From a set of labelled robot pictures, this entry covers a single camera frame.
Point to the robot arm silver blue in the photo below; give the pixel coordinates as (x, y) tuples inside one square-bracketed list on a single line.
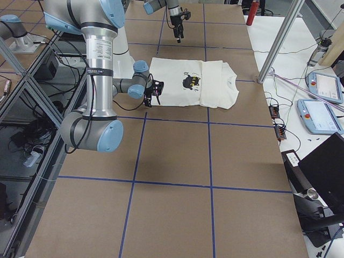
[(175, 12), (94, 125)]

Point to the near teach pendant tablet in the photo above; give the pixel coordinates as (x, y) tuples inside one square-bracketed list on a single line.
[(318, 117)]

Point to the grey third robot arm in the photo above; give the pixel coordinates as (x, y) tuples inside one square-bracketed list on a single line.
[(16, 35)]

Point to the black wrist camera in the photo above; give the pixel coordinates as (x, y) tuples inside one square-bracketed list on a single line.
[(185, 15)]

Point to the far teach pendant tablet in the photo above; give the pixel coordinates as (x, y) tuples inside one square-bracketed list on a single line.
[(325, 86)]

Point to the orange circuit board near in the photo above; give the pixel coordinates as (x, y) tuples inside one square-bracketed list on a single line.
[(280, 132)]

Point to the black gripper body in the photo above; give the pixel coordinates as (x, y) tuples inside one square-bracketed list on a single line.
[(148, 94), (176, 21)]

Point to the red cylinder bottle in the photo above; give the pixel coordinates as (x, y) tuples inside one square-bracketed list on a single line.
[(252, 12)]

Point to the teach pendant tablet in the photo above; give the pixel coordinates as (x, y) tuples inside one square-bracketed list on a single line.
[(318, 117), (325, 86)]

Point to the cream long-sleeve cat shirt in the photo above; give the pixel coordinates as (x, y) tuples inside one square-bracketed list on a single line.
[(194, 82)]

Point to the orange circuit board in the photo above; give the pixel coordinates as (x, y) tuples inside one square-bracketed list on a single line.
[(280, 132), (274, 111)]

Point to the aluminium frame post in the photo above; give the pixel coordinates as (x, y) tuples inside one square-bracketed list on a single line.
[(280, 38)]

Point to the orange circuit board far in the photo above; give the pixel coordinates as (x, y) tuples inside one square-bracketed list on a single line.
[(274, 111)]

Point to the aluminium side frame rail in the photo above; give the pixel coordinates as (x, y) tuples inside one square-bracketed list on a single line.
[(46, 80)]

